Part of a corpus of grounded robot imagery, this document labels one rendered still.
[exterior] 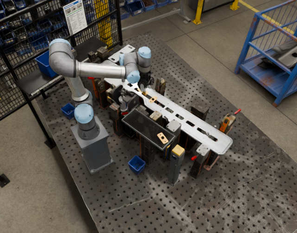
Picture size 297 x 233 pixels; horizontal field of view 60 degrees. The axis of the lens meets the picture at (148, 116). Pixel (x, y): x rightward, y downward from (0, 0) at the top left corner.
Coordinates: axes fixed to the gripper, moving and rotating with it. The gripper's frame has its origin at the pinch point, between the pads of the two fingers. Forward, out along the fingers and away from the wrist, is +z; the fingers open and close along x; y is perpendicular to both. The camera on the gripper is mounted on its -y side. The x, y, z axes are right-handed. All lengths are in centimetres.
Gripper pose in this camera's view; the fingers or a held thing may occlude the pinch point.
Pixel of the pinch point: (142, 89)
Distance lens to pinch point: 182.7
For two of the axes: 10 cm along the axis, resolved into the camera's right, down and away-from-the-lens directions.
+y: 7.1, 5.6, -4.3
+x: 7.1, -5.5, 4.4
